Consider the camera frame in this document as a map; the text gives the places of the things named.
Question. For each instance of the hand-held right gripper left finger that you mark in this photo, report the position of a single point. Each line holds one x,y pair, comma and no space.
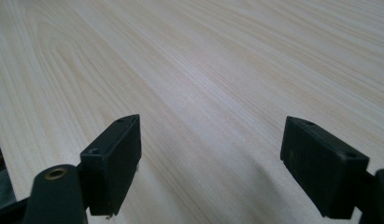
113,174

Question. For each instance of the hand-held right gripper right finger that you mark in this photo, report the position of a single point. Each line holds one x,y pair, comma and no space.
323,171

